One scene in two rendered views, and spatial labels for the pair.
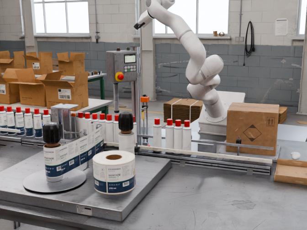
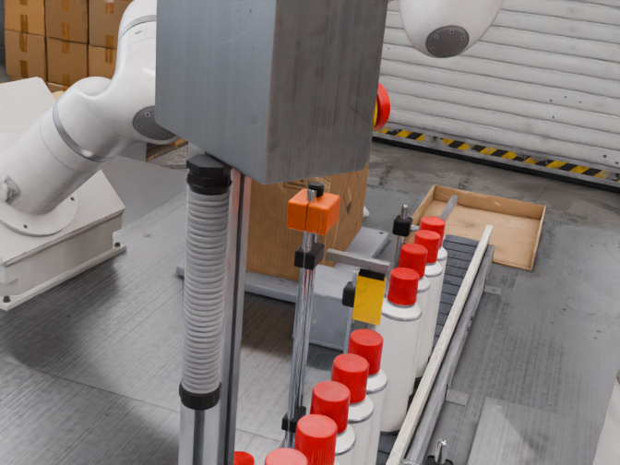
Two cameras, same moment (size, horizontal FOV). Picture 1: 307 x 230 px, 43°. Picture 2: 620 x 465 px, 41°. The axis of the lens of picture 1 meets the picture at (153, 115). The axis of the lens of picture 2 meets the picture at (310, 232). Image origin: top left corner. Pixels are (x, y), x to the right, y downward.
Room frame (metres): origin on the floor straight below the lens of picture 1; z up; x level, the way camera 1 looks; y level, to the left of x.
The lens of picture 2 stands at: (2.43, 0.82, 1.47)
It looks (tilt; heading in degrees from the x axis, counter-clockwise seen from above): 22 degrees down; 266
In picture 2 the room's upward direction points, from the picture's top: 5 degrees clockwise
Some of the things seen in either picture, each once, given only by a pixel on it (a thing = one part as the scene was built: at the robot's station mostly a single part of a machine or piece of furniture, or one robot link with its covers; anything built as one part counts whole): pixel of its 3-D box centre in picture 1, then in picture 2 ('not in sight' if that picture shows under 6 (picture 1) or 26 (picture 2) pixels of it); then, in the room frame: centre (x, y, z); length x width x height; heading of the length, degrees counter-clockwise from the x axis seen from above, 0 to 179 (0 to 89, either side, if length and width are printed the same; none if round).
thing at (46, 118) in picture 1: (47, 124); not in sight; (2.55, 0.72, 0.98); 0.05 x 0.05 x 0.20
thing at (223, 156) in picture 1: (177, 151); (435, 360); (2.18, -0.14, 0.91); 1.07 x 0.01 x 0.02; 69
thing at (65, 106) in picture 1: (65, 106); not in sight; (2.38, 0.55, 1.14); 0.14 x 0.11 x 0.01; 69
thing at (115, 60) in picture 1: (122, 66); (266, 24); (2.44, 0.19, 1.38); 0.17 x 0.10 x 0.19; 124
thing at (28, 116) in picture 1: (28, 122); not in sight; (2.60, 0.86, 0.98); 0.05 x 0.05 x 0.20
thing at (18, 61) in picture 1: (12, 61); not in sight; (7.03, 2.52, 0.97); 0.51 x 0.36 x 0.37; 156
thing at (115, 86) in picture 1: (116, 96); (204, 288); (2.47, 0.24, 1.18); 0.04 x 0.04 x 0.21
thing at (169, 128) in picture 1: (169, 135); (403, 321); (2.24, -0.10, 0.98); 0.05 x 0.05 x 0.20
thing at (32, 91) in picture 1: (40, 86); not in sight; (4.22, 1.23, 0.96); 0.53 x 0.45 x 0.37; 155
